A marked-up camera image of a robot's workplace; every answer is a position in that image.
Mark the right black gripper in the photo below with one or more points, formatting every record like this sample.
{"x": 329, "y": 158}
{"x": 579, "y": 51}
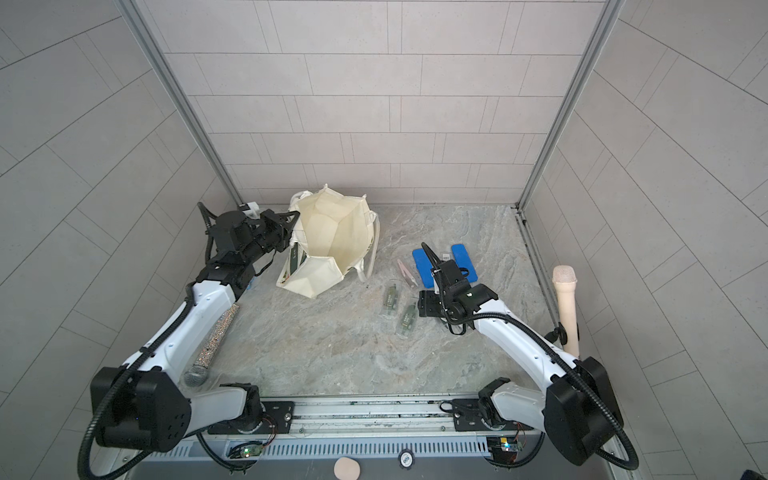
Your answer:
{"x": 426, "y": 304}

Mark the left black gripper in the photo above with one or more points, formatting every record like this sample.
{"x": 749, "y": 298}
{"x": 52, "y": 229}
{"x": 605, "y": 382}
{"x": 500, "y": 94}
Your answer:
{"x": 275, "y": 223}

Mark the blue plastic case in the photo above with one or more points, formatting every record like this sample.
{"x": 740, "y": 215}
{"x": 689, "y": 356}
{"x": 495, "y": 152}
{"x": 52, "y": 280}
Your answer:
{"x": 424, "y": 267}
{"x": 462, "y": 259}

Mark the clear case with pink compass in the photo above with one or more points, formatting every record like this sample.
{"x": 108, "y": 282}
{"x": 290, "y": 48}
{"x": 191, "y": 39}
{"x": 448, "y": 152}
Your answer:
{"x": 407, "y": 275}

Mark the clear case with green compass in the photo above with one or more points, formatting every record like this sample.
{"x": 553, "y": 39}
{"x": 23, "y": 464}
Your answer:
{"x": 391, "y": 298}

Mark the cream canvas tote bag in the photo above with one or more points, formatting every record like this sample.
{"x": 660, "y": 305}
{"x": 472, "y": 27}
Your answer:
{"x": 334, "y": 235}

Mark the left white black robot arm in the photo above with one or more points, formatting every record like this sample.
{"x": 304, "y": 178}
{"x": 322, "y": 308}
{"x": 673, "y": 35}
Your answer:
{"x": 139, "y": 405}

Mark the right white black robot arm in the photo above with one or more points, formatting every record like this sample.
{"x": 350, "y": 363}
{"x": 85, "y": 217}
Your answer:
{"x": 574, "y": 405}

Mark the beige microphone on stand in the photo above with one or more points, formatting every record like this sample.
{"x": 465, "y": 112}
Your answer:
{"x": 564, "y": 282}

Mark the right green circuit board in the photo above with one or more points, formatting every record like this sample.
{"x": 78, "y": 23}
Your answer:
{"x": 503, "y": 450}

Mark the green circuit board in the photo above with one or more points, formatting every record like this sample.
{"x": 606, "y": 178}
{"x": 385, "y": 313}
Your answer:
{"x": 247, "y": 450}
{"x": 503, "y": 450}

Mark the round black white button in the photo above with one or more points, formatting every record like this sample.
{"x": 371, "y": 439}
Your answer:
{"x": 406, "y": 459}

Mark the round beige disc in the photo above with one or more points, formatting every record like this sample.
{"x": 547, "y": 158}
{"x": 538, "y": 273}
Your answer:
{"x": 346, "y": 468}

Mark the left green circuit board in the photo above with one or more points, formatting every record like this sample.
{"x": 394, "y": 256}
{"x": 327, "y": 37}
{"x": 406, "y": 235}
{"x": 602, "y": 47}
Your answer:
{"x": 247, "y": 450}

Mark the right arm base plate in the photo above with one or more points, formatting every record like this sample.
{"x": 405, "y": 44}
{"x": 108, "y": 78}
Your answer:
{"x": 478, "y": 414}

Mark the aluminium rail frame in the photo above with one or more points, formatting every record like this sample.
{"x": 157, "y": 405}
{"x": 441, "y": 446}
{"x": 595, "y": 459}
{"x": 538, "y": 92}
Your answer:
{"x": 366, "y": 427}

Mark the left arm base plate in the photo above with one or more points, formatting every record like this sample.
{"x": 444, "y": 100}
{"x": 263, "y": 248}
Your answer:
{"x": 270, "y": 417}

